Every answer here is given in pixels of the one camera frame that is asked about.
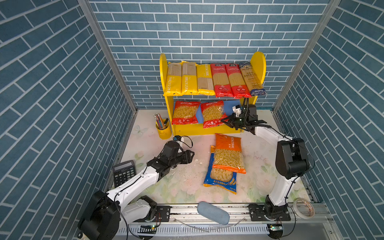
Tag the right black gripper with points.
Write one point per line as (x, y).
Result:
(231, 121)

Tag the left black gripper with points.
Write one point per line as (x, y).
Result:
(187, 158)

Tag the red fusilli bag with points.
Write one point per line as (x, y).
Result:
(185, 113)
(213, 113)

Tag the red spaghetti bag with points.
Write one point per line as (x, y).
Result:
(237, 83)
(221, 81)

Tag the orange macaroni bag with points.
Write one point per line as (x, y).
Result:
(228, 154)

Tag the yellow spaghetti bag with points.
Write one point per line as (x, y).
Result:
(173, 86)
(189, 79)
(205, 80)

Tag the dark blue spaghetti bag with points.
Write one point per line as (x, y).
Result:
(251, 79)

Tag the blue macaroni bag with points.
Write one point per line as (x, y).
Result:
(220, 177)

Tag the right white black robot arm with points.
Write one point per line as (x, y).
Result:
(292, 161)

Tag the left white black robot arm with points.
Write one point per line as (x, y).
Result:
(129, 192)

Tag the yellow pink blue shelf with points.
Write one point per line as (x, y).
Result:
(258, 62)

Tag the yellow pencil cup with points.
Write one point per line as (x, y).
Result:
(165, 133)

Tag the coloured pencils bunch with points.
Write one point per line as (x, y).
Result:
(160, 122)

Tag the black calculator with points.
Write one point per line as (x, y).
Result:
(123, 172)

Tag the grey blue pouch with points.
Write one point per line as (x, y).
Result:
(213, 213)

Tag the white tape roll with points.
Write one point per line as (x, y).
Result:
(304, 209)

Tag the aluminium rail base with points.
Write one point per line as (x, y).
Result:
(142, 220)

